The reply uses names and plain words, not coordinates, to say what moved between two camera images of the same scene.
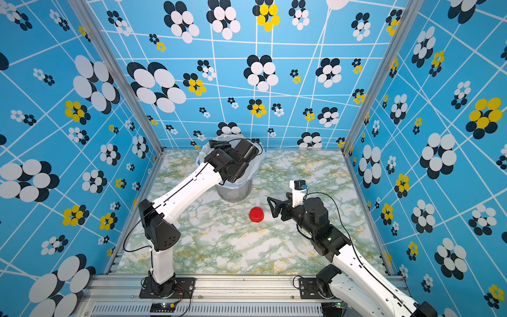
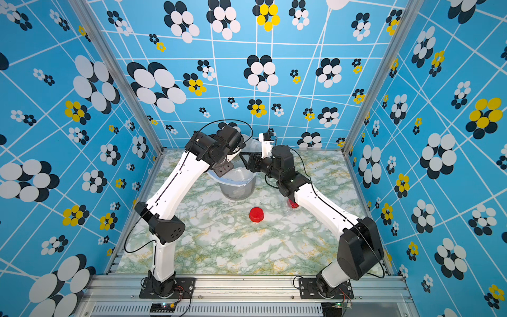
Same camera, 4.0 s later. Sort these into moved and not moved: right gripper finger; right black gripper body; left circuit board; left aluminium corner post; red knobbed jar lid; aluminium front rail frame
Moved: right gripper finger; right black gripper body
Not moved: left aluminium corner post; left circuit board; aluminium front rail frame; red knobbed jar lid
